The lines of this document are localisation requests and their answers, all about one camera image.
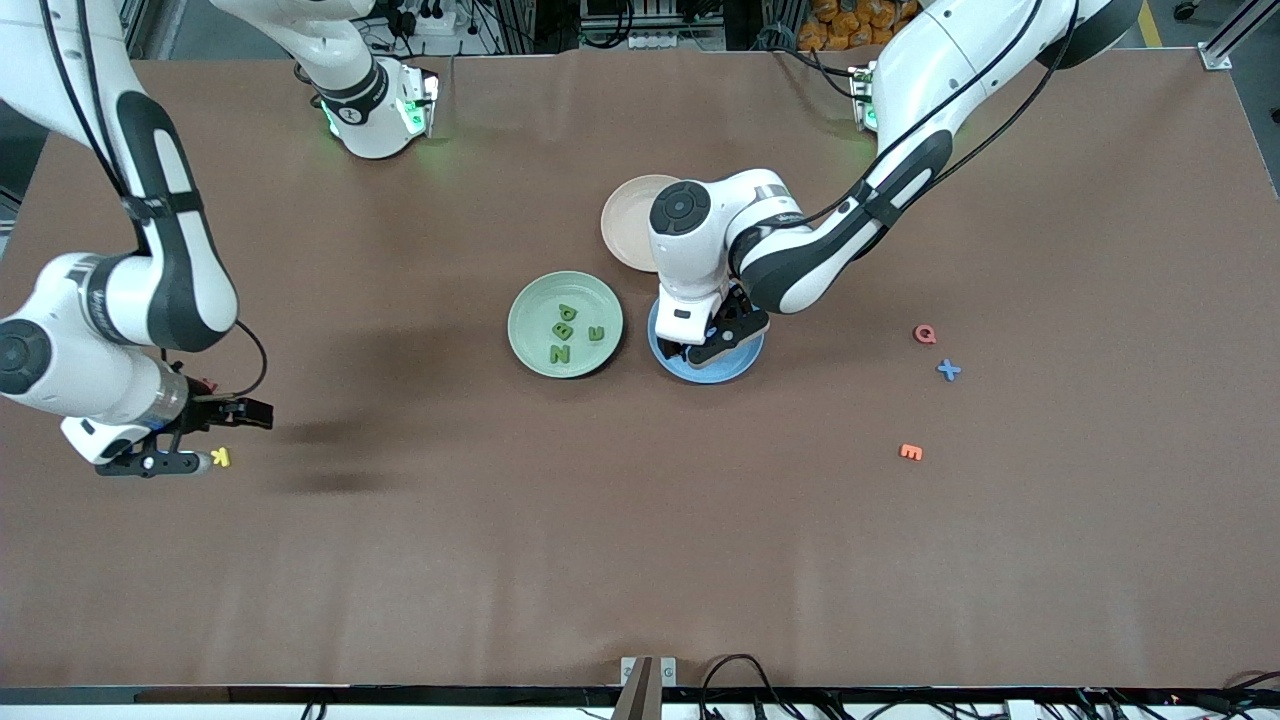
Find blue plate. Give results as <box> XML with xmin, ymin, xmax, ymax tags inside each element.
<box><xmin>647</xmin><ymin>297</ymin><xmax>766</xmax><ymax>385</ymax></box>

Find beige plate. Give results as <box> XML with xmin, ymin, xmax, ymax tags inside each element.
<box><xmin>601</xmin><ymin>175</ymin><xmax>683</xmax><ymax>273</ymax></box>

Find green plate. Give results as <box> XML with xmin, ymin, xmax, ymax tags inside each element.
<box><xmin>507</xmin><ymin>271</ymin><xmax>624</xmax><ymax>379</ymax></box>

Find brown table cover mat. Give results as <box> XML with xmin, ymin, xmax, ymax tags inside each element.
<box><xmin>0</xmin><ymin>48</ymin><xmax>1280</xmax><ymax>691</ymax></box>

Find bag of orange fruits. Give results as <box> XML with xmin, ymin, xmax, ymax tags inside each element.
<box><xmin>797</xmin><ymin>0</ymin><xmax>916</xmax><ymax>51</ymax></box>

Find black table edge strip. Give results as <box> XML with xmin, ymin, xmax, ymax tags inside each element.
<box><xmin>0</xmin><ymin>685</ymin><xmax>1280</xmax><ymax>709</ymax></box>

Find white power strip with plugs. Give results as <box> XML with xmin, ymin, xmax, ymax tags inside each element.
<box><xmin>395</xmin><ymin>0</ymin><xmax>456</xmax><ymax>36</ymax></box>

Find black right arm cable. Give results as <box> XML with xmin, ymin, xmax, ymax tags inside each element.
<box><xmin>220</xmin><ymin>320</ymin><xmax>269</xmax><ymax>401</ymax></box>

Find black looped cable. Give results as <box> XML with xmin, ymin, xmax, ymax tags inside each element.
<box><xmin>698</xmin><ymin>653</ymin><xmax>776</xmax><ymax>693</ymax></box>

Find metal table edge bracket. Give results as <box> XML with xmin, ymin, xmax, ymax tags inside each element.
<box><xmin>620</xmin><ymin>656</ymin><xmax>677</xmax><ymax>689</ymax></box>

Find aluminium frame profile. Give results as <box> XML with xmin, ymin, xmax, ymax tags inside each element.
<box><xmin>1203</xmin><ymin>0</ymin><xmax>1280</xmax><ymax>71</ymax></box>

